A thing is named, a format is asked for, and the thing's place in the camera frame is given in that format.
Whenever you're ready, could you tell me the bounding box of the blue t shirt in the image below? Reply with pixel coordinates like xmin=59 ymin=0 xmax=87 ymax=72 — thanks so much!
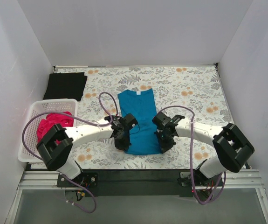
xmin=117 ymin=88 xmax=161 ymax=155

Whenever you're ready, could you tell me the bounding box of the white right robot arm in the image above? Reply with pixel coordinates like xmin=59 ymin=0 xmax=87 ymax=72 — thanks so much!
xmin=152 ymin=112 xmax=254 ymax=186

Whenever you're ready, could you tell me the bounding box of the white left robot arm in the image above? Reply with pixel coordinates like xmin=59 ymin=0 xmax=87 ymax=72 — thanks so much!
xmin=36 ymin=113 xmax=138 ymax=187

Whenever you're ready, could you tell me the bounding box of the floral patterned tablecloth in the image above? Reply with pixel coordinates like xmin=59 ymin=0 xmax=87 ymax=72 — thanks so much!
xmin=55 ymin=66 xmax=233 ymax=169

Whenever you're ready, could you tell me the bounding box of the crumpled pink t shirt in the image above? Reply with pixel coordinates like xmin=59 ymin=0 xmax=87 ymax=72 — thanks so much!
xmin=36 ymin=113 xmax=74 ymax=142

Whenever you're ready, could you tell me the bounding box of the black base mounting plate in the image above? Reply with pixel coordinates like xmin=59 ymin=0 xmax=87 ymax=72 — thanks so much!
xmin=56 ymin=168 xmax=224 ymax=198

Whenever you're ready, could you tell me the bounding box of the folded black t shirt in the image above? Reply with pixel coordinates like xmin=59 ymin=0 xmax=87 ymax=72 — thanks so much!
xmin=43 ymin=72 xmax=88 ymax=101

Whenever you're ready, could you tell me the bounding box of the white plastic laundry basket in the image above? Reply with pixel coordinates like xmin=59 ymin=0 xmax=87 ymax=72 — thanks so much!
xmin=18 ymin=98 xmax=78 ymax=163

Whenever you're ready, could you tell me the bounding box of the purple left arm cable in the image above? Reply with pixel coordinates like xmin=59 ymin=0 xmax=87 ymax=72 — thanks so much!
xmin=21 ymin=91 xmax=119 ymax=213

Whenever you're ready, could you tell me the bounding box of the aluminium frame rail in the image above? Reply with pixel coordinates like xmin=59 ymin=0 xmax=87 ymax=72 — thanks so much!
xmin=18 ymin=169 xmax=268 ymax=224

